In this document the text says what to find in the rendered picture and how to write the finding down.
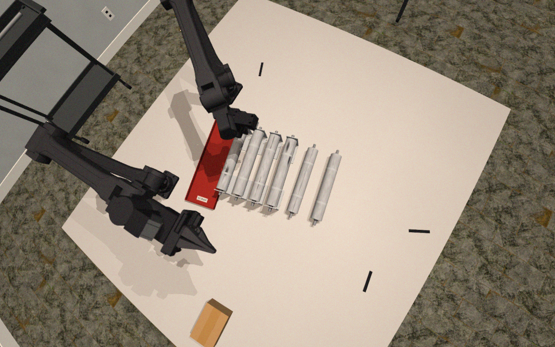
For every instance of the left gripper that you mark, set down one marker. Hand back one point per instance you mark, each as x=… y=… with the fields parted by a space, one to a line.
x=242 y=131

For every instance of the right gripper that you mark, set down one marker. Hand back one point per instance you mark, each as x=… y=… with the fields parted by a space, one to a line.
x=183 y=235

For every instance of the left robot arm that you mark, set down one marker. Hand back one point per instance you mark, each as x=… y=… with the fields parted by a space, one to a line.
x=215 y=83

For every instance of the brown cardboard box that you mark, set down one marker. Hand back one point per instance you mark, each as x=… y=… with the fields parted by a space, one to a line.
x=211 y=323

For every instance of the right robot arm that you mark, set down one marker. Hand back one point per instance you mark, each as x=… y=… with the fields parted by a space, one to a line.
x=142 y=218

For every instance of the red scrap tray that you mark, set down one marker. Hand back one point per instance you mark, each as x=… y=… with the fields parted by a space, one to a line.
x=201 y=190

